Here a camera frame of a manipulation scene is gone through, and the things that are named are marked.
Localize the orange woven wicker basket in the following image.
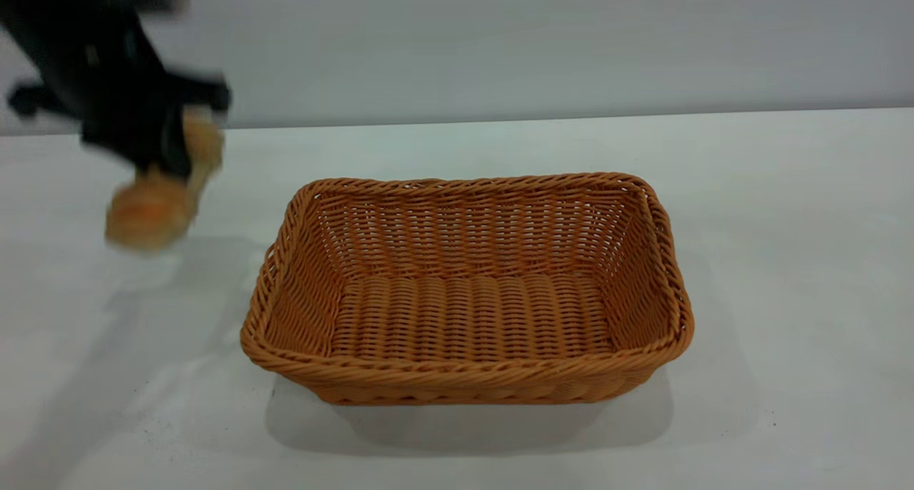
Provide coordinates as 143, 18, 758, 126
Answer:
240, 172, 695, 406

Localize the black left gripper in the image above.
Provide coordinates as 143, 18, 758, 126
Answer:
7, 36, 233, 181

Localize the striped orange bread roll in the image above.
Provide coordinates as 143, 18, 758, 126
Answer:
105, 108, 226, 252

